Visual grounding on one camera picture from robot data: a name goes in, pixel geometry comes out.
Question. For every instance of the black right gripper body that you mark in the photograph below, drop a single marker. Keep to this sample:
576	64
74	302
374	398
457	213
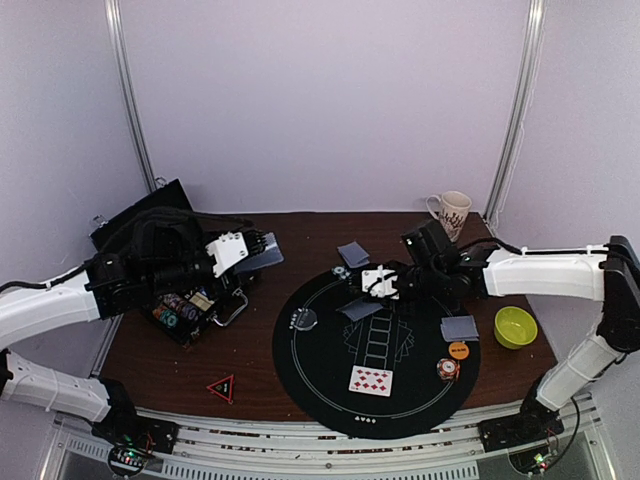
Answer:
357	281

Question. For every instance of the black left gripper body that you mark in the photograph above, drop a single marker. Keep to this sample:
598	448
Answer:
172	276

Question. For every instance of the orange big blind button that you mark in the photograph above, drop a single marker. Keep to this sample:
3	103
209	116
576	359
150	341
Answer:
458	351

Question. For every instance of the four of clubs card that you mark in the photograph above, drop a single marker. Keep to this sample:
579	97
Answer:
360	308

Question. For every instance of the deck of blue cards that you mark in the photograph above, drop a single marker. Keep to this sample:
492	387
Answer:
272	255

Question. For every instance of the orange poker chip stack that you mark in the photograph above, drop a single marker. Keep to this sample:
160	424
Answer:
448	369

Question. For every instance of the ten of diamonds card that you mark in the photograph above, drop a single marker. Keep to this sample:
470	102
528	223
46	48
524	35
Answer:
371	381

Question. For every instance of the clear acrylic dealer button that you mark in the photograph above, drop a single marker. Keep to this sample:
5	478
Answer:
304	319

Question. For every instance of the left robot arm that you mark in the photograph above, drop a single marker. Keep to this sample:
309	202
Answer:
29	309

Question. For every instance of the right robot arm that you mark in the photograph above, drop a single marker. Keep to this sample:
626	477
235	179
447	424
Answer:
489	267

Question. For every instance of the poker chip rows in case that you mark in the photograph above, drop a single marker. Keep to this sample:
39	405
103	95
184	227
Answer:
185	310

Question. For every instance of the black poker chip case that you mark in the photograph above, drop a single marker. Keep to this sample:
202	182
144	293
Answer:
162	221

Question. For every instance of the patterned ceramic mug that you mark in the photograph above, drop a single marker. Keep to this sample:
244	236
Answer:
450	209

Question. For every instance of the yellow green bowl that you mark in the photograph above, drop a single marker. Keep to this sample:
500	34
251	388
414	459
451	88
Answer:
514	327

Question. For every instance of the round black poker mat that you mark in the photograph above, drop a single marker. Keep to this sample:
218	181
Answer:
404	337

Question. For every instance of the red black triangular token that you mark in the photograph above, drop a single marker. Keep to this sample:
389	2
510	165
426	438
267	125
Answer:
223	388

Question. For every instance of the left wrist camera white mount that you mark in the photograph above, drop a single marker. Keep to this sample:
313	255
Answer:
232	248

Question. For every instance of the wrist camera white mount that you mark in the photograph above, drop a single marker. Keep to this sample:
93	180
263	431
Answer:
232	248
379	283

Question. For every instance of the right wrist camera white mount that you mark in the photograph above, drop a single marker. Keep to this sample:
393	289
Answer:
379	283

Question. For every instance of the right aluminium post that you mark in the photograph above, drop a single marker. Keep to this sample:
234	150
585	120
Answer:
524	88

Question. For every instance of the aluminium post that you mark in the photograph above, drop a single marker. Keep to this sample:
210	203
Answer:
524	88
118	42

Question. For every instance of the aluminium front rail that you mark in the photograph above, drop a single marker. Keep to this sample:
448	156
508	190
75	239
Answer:
217	448

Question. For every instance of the left aluminium post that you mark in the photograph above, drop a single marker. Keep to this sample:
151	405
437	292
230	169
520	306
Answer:
118	42

